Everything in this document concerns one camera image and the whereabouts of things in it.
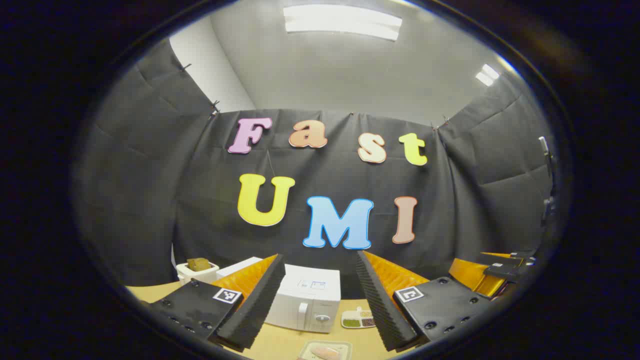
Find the brown bread slice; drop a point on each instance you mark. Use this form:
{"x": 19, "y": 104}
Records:
{"x": 198, "y": 264}

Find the black backdrop cloth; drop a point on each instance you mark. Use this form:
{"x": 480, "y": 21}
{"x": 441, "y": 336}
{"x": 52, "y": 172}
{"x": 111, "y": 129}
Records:
{"x": 150, "y": 190}

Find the white divided dish with beans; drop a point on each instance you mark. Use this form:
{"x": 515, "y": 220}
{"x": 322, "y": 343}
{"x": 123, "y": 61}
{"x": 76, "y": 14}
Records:
{"x": 357, "y": 320}

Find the pale green square plate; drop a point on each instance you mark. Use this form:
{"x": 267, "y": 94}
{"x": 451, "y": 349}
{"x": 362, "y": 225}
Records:
{"x": 306, "y": 347}

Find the white microwave oven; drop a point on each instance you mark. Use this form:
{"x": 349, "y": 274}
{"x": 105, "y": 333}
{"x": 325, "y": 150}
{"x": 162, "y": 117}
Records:
{"x": 310, "y": 300}

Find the small ceiling light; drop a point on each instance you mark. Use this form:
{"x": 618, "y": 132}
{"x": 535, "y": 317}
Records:
{"x": 487, "y": 75}

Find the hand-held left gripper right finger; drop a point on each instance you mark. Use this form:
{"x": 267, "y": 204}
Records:
{"x": 380, "y": 305}

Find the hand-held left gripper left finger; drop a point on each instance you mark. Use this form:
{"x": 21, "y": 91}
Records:
{"x": 260, "y": 300}

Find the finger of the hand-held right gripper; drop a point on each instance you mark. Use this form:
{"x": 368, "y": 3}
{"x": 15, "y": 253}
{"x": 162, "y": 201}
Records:
{"x": 470, "y": 275}
{"x": 517, "y": 259}

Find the long ceiling light panel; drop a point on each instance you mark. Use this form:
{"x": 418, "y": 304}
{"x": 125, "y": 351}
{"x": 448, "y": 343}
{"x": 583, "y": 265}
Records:
{"x": 342, "y": 22}

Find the white toaster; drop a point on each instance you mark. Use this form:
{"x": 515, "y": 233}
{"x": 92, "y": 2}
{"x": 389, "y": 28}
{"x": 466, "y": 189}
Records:
{"x": 197, "y": 276}

